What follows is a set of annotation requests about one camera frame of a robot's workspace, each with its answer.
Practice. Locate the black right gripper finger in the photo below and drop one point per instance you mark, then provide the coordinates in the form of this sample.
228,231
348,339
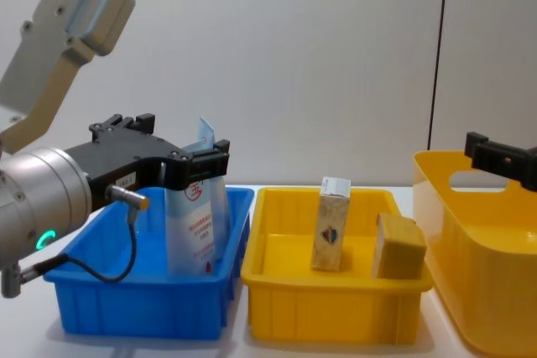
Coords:
503,163

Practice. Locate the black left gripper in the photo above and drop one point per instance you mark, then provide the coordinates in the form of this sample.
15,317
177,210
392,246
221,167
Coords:
121,161

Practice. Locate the white and blue pouch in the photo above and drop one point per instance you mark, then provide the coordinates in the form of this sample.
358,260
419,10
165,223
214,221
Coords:
197,228

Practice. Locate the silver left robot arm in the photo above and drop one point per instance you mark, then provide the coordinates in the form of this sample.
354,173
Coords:
42,190

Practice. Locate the deep yellow plastic basket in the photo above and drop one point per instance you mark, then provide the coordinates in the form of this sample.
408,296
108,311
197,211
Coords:
482,291

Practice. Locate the yellow-brown rectangular block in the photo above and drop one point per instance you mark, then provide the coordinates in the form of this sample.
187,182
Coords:
398,249

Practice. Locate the blue plastic bin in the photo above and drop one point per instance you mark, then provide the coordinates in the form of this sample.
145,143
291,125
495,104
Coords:
147,307

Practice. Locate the tall brown carton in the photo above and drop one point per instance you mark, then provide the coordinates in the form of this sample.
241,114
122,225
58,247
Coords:
329,224

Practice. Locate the shallow yellow plastic bin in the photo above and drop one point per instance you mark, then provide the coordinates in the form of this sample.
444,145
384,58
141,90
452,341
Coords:
327,312

